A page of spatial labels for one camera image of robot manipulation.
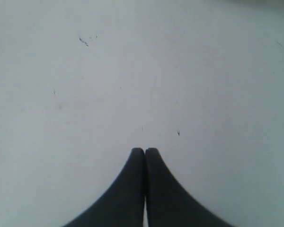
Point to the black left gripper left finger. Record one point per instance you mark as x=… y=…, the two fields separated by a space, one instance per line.
x=122 y=204

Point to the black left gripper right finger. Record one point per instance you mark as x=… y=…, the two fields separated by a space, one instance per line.
x=168 y=204

